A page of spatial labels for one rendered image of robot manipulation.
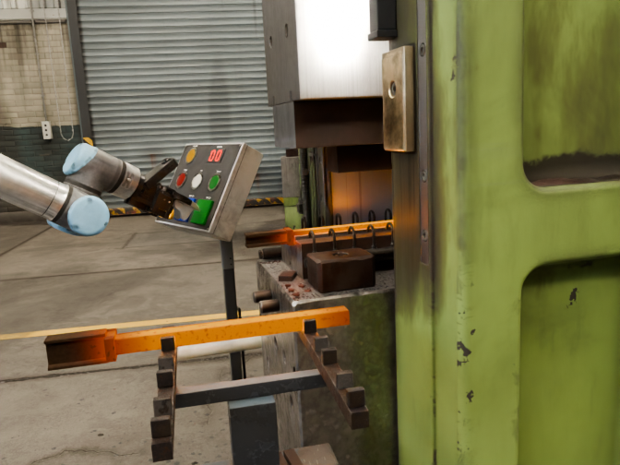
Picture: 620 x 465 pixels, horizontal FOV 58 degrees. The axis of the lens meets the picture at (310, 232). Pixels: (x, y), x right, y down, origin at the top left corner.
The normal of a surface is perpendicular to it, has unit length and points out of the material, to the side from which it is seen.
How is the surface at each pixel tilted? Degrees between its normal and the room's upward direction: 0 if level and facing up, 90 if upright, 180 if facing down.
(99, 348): 90
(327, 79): 90
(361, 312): 90
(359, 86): 90
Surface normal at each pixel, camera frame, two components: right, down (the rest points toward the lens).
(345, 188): 0.27, 0.16
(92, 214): 0.62, 0.15
